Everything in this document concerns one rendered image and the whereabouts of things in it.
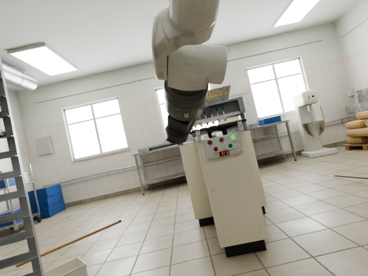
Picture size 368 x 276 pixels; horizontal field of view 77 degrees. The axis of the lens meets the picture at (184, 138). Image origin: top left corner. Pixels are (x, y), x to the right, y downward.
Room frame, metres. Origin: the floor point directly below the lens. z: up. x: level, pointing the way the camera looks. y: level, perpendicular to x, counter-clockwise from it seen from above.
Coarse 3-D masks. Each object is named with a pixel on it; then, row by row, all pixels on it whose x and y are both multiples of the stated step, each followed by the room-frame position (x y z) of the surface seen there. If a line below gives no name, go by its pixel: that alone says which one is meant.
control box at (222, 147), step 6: (216, 138) 1.58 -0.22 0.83; (228, 138) 1.58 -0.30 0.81; (204, 144) 1.59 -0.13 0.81; (216, 144) 1.58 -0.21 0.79; (222, 144) 1.58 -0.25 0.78; (228, 144) 1.58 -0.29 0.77; (234, 144) 1.58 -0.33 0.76; (210, 150) 1.59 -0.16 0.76; (222, 150) 1.58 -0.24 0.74; (228, 150) 1.58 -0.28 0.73; (234, 150) 1.58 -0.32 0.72; (240, 150) 1.57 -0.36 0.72; (210, 156) 1.59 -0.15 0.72; (216, 156) 1.59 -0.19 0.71; (222, 156) 1.58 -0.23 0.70
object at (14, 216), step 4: (16, 212) 1.02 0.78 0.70; (20, 212) 1.02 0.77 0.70; (24, 212) 1.03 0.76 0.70; (28, 212) 1.03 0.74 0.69; (0, 216) 1.00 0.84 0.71; (4, 216) 1.01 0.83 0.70; (8, 216) 1.01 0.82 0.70; (12, 216) 1.01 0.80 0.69; (16, 216) 1.02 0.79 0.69; (20, 216) 1.02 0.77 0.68; (24, 216) 1.02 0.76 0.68; (0, 220) 1.00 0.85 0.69; (4, 220) 1.00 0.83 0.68; (8, 220) 1.01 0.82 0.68; (12, 220) 0.99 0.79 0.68; (0, 224) 0.98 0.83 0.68
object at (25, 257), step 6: (30, 252) 1.02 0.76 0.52; (36, 252) 1.03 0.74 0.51; (6, 258) 1.00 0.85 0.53; (12, 258) 1.00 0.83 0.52; (18, 258) 1.01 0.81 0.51; (24, 258) 1.02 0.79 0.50; (30, 258) 1.01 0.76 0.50; (0, 264) 0.99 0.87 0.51; (6, 264) 1.00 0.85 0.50; (12, 264) 0.99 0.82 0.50
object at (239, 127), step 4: (236, 124) 1.62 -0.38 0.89; (240, 124) 1.57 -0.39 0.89; (228, 128) 2.06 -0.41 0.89; (232, 128) 1.85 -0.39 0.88; (236, 128) 1.67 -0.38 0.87; (240, 128) 1.57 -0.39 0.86; (220, 132) 2.90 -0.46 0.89; (228, 132) 2.13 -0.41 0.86; (232, 132) 1.89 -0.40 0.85; (236, 132) 1.70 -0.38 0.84
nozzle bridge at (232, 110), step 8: (240, 96) 2.28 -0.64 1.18; (208, 104) 2.30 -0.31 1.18; (216, 104) 2.29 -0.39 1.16; (224, 104) 2.37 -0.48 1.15; (232, 104) 2.37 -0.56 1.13; (240, 104) 2.28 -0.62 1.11; (208, 112) 2.38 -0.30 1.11; (232, 112) 2.32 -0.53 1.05; (240, 112) 2.28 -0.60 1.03; (200, 120) 2.34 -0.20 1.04; (208, 120) 2.34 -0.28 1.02; (216, 120) 2.57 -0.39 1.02
